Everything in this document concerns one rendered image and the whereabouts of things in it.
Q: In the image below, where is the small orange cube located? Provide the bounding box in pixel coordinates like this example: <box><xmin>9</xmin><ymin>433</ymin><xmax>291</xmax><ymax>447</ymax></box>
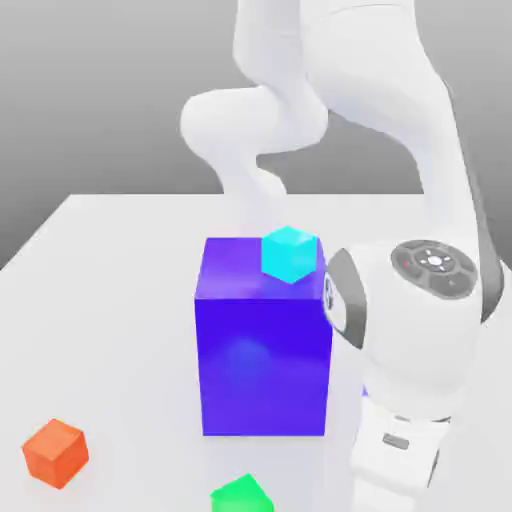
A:
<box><xmin>20</xmin><ymin>418</ymin><xmax>90</xmax><ymax>491</ymax></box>

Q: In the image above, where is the small green cube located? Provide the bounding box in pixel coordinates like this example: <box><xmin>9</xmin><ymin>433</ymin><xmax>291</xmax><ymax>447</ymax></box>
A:
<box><xmin>209</xmin><ymin>472</ymin><xmax>276</xmax><ymax>512</ymax></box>

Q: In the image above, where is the large blue box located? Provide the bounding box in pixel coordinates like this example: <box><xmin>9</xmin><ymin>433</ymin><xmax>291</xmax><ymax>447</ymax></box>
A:
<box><xmin>193</xmin><ymin>236</ymin><xmax>334</xmax><ymax>438</ymax></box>

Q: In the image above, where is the small cyan cube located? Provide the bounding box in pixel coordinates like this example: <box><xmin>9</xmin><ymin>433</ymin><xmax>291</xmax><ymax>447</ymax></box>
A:
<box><xmin>260</xmin><ymin>225</ymin><xmax>320</xmax><ymax>286</ymax></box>

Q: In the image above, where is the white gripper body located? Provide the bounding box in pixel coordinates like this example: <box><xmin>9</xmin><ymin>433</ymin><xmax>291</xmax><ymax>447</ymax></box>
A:
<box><xmin>353</xmin><ymin>471</ymin><xmax>428</xmax><ymax>512</ymax></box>

